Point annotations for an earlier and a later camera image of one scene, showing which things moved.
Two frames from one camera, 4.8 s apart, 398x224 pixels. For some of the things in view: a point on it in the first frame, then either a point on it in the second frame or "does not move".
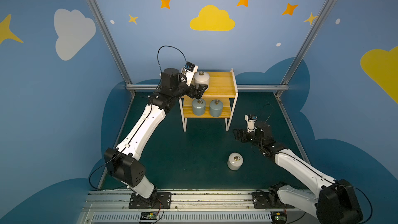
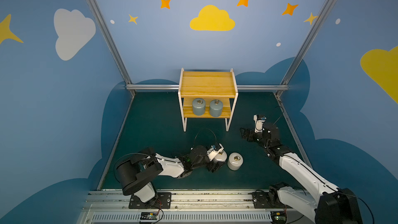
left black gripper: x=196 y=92 -> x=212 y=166
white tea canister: x=235 y=161 does not move
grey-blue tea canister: x=216 y=108 does not move
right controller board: x=278 y=217 does not move
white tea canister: x=202 y=77 -> x=222 y=156
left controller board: x=148 y=215 does not move
